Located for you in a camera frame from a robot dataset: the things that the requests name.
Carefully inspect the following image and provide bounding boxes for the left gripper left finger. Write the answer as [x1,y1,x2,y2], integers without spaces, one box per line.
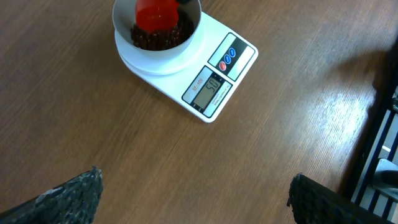
[1,166,104,224]

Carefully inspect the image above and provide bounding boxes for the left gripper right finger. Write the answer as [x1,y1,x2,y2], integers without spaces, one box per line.
[287,174,392,224]

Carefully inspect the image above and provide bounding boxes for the orange measuring scoop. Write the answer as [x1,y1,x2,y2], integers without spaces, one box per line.
[135,0,179,34]

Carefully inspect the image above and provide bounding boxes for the white digital kitchen scale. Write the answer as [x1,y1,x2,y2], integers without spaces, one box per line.
[114,13,258,123]

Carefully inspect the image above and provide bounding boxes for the black metal rack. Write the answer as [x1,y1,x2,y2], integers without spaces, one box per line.
[343,43,397,223]

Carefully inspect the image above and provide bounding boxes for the beans in white bowl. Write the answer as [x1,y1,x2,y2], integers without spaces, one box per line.
[130,9,194,51]

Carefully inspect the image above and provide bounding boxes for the white round bowl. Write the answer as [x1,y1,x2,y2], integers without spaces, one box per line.
[113,0,204,60]

